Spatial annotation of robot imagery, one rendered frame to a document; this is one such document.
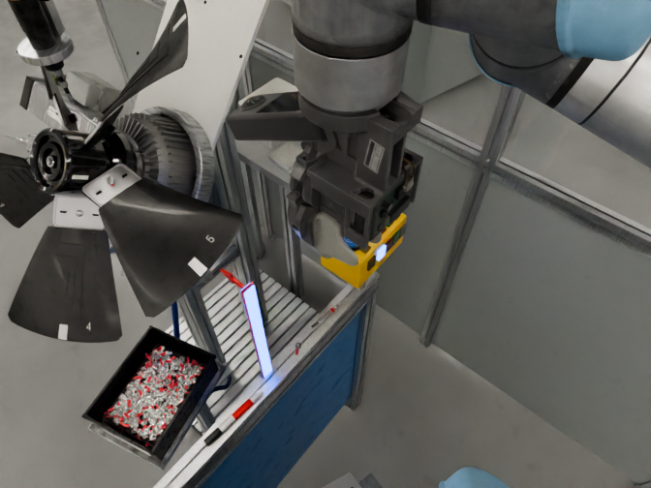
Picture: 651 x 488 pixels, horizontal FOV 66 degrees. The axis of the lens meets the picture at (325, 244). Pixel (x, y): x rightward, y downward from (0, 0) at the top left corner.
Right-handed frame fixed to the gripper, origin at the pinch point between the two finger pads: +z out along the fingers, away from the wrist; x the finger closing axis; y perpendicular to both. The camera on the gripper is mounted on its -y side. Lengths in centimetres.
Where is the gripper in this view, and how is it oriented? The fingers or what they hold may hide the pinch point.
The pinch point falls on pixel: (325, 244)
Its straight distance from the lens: 51.4
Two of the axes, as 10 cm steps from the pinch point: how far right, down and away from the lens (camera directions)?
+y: 7.7, 5.1, -3.9
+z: 0.0, 6.1, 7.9
